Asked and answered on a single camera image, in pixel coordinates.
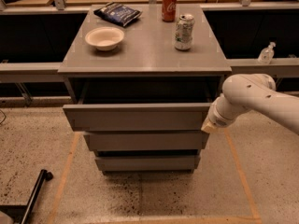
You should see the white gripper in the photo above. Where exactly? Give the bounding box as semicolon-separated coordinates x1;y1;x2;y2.
201;104;233;133

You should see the grey top drawer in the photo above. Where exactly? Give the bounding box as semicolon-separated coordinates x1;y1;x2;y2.
63;103;210;132

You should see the grey drawer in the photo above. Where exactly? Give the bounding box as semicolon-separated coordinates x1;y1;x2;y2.
63;103;210;132
95;155;200;172
83;131;208;151

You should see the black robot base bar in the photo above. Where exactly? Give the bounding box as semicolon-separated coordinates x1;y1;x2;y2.
0;169;53;224

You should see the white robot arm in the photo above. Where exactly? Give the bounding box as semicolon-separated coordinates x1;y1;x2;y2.
201;74;299;134

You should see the grey bottom drawer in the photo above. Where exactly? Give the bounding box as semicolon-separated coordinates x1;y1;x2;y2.
95;155;200;172

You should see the grey middle drawer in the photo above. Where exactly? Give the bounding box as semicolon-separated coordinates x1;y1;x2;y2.
83;131;208;151

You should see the grey drawer cabinet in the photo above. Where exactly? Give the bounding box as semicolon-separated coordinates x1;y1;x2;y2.
57;3;233;175

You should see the clear sanitizer bottle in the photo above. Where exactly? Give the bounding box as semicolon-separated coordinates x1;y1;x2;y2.
258;42;276;64

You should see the white green soda can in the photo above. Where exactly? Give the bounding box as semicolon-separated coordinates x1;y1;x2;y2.
175;13;195;50

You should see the red cola can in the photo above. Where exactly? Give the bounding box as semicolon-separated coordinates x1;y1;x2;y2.
162;0;177;22

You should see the white bowl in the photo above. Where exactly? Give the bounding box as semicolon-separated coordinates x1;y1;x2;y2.
85;27;124;51

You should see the dark blue chip bag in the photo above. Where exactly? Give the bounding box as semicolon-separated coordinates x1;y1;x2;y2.
93;2;141;27

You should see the grey metal rail frame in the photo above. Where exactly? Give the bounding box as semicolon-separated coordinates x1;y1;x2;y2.
0;1;299;104

